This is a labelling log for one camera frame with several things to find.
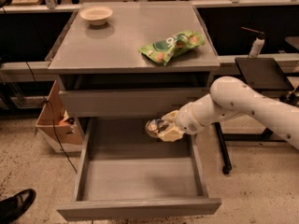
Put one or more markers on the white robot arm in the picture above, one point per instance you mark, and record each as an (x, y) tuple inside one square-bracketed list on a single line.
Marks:
[(228, 97)]

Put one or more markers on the green chip bag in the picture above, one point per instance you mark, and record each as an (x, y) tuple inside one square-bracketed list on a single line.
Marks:
[(163, 51)]

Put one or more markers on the black leather shoe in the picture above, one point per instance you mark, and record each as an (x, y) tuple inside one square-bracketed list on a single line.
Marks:
[(13, 207)]

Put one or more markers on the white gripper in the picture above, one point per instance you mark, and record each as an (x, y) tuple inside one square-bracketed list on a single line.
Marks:
[(186, 119)]

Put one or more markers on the cardboard box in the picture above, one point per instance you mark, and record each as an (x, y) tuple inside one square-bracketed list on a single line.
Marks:
[(59, 130)]

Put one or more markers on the grey drawer cabinet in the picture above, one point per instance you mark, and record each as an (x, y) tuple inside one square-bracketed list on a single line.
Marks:
[(107, 57)]

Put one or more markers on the open grey middle drawer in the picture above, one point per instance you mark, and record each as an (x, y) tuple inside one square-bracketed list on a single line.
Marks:
[(124, 173)]

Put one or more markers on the white paper bowl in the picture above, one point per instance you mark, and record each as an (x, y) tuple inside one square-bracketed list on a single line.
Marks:
[(96, 16)]

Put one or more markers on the closed grey top drawer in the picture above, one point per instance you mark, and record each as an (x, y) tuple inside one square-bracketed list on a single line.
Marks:
[(128, 103)]

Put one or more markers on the white squeeze bottle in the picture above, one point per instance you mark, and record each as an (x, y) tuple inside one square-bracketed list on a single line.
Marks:
[(257, 45)]

